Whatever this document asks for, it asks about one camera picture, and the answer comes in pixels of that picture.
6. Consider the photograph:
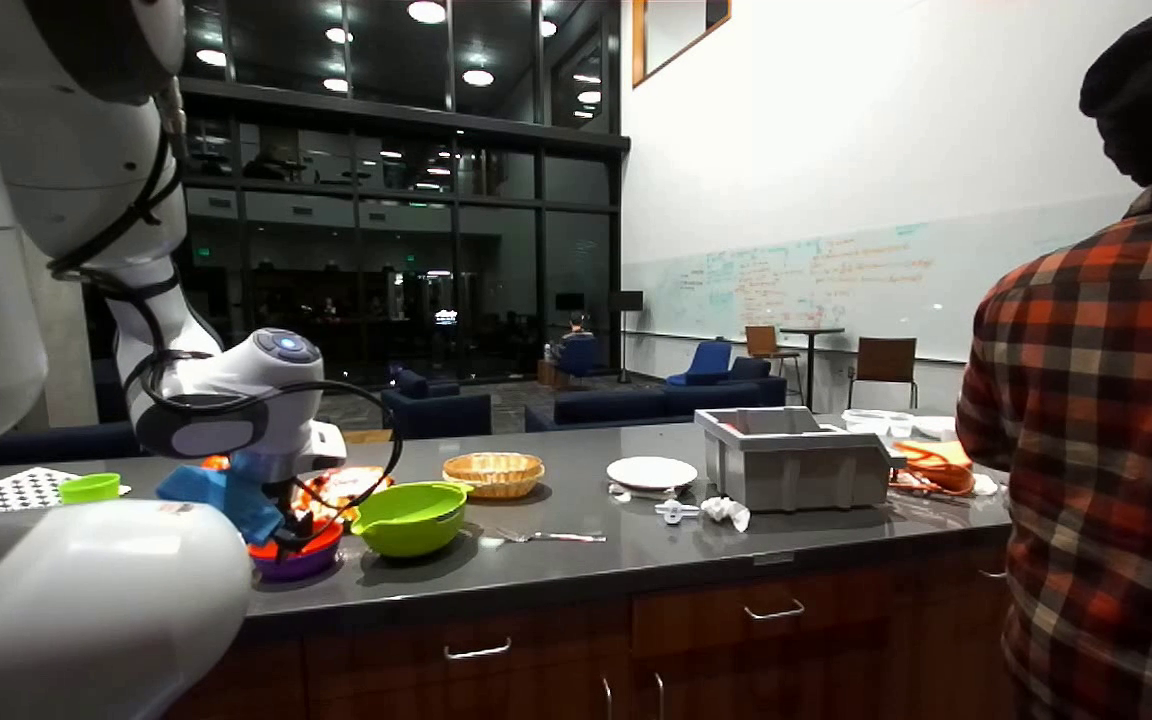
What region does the orange and blue bowl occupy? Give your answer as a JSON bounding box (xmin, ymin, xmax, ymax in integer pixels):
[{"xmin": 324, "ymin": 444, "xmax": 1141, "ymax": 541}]
[{"xmin": 248, "ymin": 519, "xmax": 345, "ymax": 584}]

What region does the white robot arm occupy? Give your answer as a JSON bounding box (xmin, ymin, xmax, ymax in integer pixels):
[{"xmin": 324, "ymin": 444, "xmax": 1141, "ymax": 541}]
[{"xmin": 0, "ymin": 0, "xmax": 337, "ymax": 720}]

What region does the green bowl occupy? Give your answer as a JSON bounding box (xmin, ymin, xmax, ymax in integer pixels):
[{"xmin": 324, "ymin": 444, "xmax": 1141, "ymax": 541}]
[{"xmin": 352, "ymin": 480, "xmax": 468, "ymax": 560}]

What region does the dark blue sofa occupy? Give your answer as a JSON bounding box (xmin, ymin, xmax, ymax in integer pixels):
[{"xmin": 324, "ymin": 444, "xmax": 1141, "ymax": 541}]
[{"xmin": 526, "ymin": 374, "xmax": 784, "ymax": 430}]

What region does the white plate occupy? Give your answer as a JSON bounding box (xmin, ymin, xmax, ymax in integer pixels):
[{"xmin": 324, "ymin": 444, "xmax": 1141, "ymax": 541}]
[{"xmin": 609, "ymin": 456, "xmax": 696, "ymax": 492}]

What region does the blue armchair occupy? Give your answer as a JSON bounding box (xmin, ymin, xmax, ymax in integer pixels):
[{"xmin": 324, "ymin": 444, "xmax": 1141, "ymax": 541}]
[{"xmin": 686, "ymin": 336, "xmax": 733, "ymax": 385}]

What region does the woven wicker basket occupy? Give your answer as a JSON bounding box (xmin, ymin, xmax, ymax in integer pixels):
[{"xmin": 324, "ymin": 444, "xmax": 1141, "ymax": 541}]
[{"xmin": 445, "ymin": 450, "xmax": 545, "ymax": 500}]

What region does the crumpled white wrapper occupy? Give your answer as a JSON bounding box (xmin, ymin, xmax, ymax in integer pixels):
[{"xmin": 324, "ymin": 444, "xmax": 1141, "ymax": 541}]
[{"xmin": 657, "ymin": 497, "xmax": 753, "ymax": 530}]

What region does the metal spoon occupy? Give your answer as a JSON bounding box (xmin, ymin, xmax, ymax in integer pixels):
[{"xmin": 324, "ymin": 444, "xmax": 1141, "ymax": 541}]
[{"xmin": 475, "ymin": 530, "xmax": 609, "ymax": 547}]

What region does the grey metal bin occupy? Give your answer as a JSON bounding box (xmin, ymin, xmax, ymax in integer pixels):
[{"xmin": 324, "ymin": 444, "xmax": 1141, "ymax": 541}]
[{"xmin": 696, "ymin": 408, "xmax": 898, "ymax": 511}]

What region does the round high table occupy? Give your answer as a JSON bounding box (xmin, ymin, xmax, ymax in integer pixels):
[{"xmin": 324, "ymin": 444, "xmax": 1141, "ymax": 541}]
[{"xmin": 780, "ymin": 325, "xmax": 845, "ymax": 408}]

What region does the snack bag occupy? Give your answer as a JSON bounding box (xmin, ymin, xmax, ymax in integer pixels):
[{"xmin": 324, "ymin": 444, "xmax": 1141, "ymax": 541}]
[{"xmin": 292, "ymin": 464, "xmax": 390, "ymax": 514}]

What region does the wooden chair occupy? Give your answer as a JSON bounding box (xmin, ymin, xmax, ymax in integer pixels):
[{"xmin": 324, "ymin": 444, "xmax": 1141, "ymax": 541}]
[{"xmin": 847, "ymin": 336, "xmax": 922, "ymax": 408}]

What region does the orange food packet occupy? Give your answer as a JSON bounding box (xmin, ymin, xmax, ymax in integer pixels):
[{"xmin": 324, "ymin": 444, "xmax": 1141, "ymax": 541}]
[{"xmin": 898, "ymin": 441, "xmax": 971, "ymax": 497}]

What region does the small green cup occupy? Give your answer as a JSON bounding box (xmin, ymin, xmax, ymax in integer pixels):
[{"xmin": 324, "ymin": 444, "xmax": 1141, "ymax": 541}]
[{"xmin": 57, "ymin": 472, "xmax": 126, "ymax": 508}]

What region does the person in plaid shirt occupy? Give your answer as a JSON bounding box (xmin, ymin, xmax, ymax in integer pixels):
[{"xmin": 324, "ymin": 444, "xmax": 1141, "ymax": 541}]
[{"xmin": 956, "ymin": 14, "xmax": 1152, "ymax": 720}]

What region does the blue wrist camera box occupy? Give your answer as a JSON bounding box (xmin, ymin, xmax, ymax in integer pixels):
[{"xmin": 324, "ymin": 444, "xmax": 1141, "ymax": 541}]
[{"xmin": 157, "ymin": 464, "xmax": 284, "ymax": 543}]

